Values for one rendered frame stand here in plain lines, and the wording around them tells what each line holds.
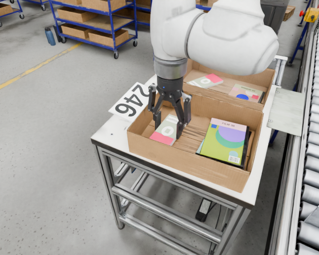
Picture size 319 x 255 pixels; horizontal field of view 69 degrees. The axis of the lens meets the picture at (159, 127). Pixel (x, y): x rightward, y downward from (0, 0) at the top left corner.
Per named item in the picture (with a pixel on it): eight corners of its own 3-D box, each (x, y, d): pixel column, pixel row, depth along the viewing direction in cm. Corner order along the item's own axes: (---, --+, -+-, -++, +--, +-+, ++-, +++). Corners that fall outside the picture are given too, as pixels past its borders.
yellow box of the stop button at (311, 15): (301, 17, 161) (306, 6, 156) (315, 19, 158) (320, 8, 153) (300, 24, 152) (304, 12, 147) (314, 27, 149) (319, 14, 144)
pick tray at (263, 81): (191, 69, 120) (193, 51, 113) (269, 89, 107) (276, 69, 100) (166, 98, 101) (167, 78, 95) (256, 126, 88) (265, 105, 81)
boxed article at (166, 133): (146, 144, 76) (146, 141, 75) (168, 117, 87) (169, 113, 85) (166, 153, 74) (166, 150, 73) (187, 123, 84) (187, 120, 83)
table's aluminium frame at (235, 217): (182, 124, 200) (190, 42, 151) (251, 146, 181) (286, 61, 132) (116, 227, 135) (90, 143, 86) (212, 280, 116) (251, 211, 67)
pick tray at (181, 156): (162, 105, 98) (162, 85, 91) (256, 132, 86) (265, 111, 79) (127, 152, 79) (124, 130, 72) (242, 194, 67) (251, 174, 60)
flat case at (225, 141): (198, 157, 73) (199, 154, 72) (210, 120, 86) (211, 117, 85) (242, 170, 70) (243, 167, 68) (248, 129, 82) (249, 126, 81)
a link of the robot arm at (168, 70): (164, 43, 65) (163, 62, 69) (147, 56, 59) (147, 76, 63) (194, 50, 61) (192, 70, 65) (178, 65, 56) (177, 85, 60)
